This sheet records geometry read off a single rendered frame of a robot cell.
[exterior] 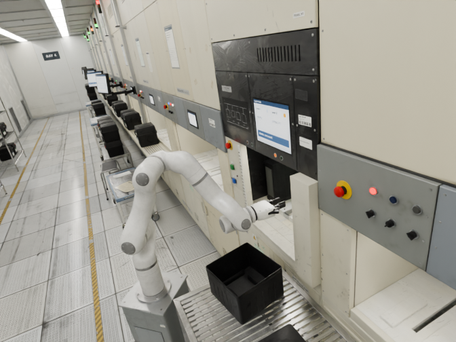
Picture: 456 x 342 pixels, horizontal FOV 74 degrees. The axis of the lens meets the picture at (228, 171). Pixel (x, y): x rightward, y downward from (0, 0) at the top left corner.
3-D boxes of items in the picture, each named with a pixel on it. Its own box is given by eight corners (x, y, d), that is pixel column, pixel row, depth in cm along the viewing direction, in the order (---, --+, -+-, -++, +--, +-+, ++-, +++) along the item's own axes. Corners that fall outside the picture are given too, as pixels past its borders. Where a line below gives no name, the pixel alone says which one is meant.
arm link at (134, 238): (149, 241, 159) (137, 262, 144) (128, 234, 159) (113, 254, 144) (169, 159, 137) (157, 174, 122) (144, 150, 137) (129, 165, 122)
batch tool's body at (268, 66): (243, 300, 246) (202, 45, 169) (332, 255, 280) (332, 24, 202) (315, 402, 172) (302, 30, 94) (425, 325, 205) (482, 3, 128)
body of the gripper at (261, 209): (246, 216, 149) (265, 208, 153) (256, 225, 140) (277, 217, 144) (244, 203, 146) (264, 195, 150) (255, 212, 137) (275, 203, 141)
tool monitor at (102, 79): (100, 100, 439) (92, 74, 424) (134, 93, 456) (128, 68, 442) (102, 103, 404) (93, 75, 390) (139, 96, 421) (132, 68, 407)
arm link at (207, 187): (214, 171, 124) (258, 222, 131) (203, 171, 139) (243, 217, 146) (199, 186, 121) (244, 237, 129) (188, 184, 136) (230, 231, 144)
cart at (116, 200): (112, 203, 441) (102, 174, 422) (146, 192, 461) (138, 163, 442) (124, 235, 360) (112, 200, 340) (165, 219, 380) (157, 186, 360)
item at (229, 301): (250, 266, 172) (246, 241, 165) (285, 293, 151) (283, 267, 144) (210, 291, 159) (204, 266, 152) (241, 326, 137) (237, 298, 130)
